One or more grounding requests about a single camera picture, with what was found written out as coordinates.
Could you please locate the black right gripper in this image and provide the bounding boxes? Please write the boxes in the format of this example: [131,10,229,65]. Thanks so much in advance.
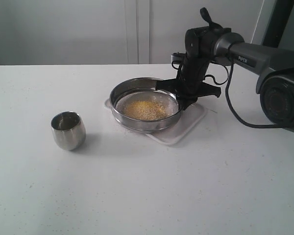
[155,56,221,111]

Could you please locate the yellow grain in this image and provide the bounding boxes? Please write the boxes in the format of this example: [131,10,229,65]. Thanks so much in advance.
[123,100,168,121]

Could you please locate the round stainless steel sieve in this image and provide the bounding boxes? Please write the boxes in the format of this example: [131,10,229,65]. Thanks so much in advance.
[109,77,183,133]

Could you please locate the stainless steel cup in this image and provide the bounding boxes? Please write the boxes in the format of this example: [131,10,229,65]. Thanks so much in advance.
[50,111,86,151]

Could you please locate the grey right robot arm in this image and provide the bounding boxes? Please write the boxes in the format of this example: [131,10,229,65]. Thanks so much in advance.
[156,8,294,132]

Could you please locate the white plastic tray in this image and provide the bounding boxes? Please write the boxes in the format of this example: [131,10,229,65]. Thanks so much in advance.
[114,103,208,145]

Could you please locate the white cabinet doors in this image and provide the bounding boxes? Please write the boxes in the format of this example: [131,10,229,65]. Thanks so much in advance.
[0,0,275,65]

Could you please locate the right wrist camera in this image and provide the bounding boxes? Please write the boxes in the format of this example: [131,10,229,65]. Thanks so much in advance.
[171,52,186,64]

